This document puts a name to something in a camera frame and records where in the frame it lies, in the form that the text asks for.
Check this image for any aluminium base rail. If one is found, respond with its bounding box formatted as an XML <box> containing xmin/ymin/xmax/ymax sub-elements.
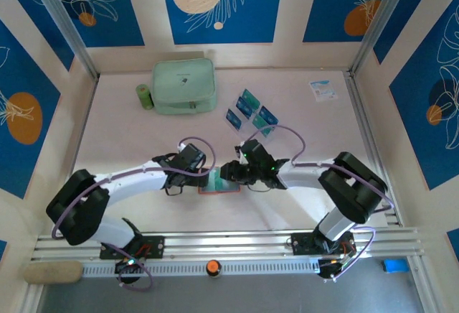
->
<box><xmin>30</xmin><ymin>227</ymin><xmax>426</xmax><ymax>261</ymax></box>

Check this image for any orange card holder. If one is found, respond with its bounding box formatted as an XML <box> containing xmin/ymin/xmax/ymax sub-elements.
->
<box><xmin>197</xmin><ymin>167</ymin><xmax>241</xmax><ymax>195</ymax></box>

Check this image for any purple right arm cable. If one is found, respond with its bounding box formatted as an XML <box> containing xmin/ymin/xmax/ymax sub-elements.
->
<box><xmin>238</xmin><ymin>124</ymin><xmax>395</xmax><ymax>284</ymax></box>

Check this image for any black arm base electronics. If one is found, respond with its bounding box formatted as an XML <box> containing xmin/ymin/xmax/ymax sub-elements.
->
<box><xmin>113</xmin><ymin>257</ymin><xmax>145</xmax><ymax>286</ymax></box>
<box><xmin>317</xmin><ymin>257</ymin><xmax>347</xmax><ymax>282</ymax></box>

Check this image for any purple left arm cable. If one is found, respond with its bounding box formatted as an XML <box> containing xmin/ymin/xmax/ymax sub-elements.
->
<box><xmin>52</xmin><ymin>136</ymin><xmax>216</xmax><ymax>292</ymax></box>

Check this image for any beige foam block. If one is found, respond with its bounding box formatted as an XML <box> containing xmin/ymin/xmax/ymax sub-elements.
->
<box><xmin>24</xmin><ymin>261</ymin><xmax>84</xmax><ymax>285</ymax></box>

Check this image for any slotted grey cable duct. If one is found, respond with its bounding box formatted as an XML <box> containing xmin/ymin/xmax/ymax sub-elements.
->
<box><xmin>81</xmin><ymin>258</ymin><xmax>321</xmax><ymax>276</ymax></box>

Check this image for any mint green zip pouch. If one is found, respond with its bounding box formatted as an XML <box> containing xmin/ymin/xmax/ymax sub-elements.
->
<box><xmin>152</xmin><ymin>57</ymin><xmax>218</xmax><ymax>116</ymax></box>

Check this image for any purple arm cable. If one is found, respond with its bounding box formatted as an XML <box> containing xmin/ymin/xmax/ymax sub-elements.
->
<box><xmin>238</xmin><ymin>124</ymin><xmax>395</xmax><ymax>284</ymax></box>
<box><xmin>52</xmin><ymin>136</ymin><xmax>216</xmax><ymax>292</ymax></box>

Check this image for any teal credit card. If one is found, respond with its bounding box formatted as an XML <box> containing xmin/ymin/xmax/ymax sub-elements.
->
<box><xmin>207</xmin><ymin>168</ymin><xmax>238</xmax><ymax>191</ymax></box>
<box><xmin>240</xmin><ymin>88</ymin><xmax>262</xmax><ymax>108</ymax></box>
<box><xmin>252</xmin><ymin>114</ymin><xmax>276</xmax><ymax>138</ymax></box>

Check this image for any clear acrylic card stand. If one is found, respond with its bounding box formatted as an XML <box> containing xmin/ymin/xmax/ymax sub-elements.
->
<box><xmin>224</xmin><ymin>88</ymin><xmax>280</xmax><ymax>141</ymax></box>

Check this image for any aluminium frame post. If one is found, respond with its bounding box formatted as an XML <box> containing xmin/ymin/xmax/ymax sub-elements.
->
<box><xmin>348</xmin><ymin>0</ymin><xmax>419</xmax><ymax>77</ymax></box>
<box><xmin>25</xmin><ymin>0</ymin><xmax>100</xmax><ymax>81</ymax></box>

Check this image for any orange push button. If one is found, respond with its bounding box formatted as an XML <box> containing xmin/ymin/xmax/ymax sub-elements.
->
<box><xmin>204</xmin><ymin>258</ymin><xmax>224</xmax><ymax>279</ymax></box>

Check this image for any aluminium side rail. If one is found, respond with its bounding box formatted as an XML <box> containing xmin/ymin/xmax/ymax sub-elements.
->
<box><xmin>344</xmin><ymin>70</ymin><xmax>404</xmax><ymax>228</ymax></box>
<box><xmin>52</xmin><ymin>75</ymin><xmax>100</xmax><ymax>235</ymax></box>

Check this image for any white and blue paper packet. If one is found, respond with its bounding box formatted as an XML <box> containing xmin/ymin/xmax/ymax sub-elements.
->
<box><xmin>308</xmin><ymin>79</ymin><xmax>339</xmax><ymax>102</ymax></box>

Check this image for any green cylindrical roll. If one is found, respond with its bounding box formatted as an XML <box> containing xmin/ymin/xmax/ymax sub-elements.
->
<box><xmin>135</xmin><ymin>83</ymin><xmax>155</xmax><ymax>111</ymax></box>

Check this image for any small blue block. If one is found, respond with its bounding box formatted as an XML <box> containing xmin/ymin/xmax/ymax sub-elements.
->
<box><xmin>382</xmin><ymin>258</ymin><xmax>410</xmax><ymax>274</ymax></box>

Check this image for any blue credit card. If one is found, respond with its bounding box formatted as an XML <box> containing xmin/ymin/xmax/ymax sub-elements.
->
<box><xmin>235</xmin><ymin>97</ymin><xmax>256</xmax><ymax>117</ymax></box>
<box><xmin>224</xmin><ymin>108</ymin><xmax>244</xmax><ymax>130</ymax></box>
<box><xmin>258</xmin><ymin>106</ymin><xmax>280</xmax><ymax>126</ymax></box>

